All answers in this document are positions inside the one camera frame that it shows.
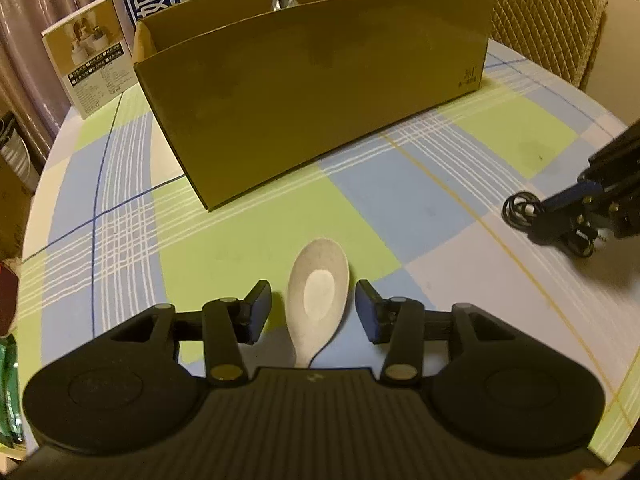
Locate black charging cable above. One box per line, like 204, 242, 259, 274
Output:
501, 191, 612, 260

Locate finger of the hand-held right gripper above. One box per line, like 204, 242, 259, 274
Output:
530, 197, 608, 245
537, 182, 603, 216

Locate plaid cloth desktop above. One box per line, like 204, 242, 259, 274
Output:
10, 39, 640, 466

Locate quilted cover chair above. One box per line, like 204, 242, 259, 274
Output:
482, 0, 608, 92

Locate pink curtain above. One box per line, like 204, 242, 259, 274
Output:
0, 0, 126, 151

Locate white ceramic spoon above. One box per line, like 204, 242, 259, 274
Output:
286, 238, 351, 370

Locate brown cardboard box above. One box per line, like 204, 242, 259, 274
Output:
131, 0, 493, 212

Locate green packet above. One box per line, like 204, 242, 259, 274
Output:
0, 335, 25, 453

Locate white photo print box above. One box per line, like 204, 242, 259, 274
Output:
41, 0, 138, 120

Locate dark red object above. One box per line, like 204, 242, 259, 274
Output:
0, 260, 20, 336

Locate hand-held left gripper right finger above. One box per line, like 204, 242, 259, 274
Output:
354, 280, 521, 387

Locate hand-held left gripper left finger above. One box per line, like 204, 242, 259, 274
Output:
107, 280, 273, 387

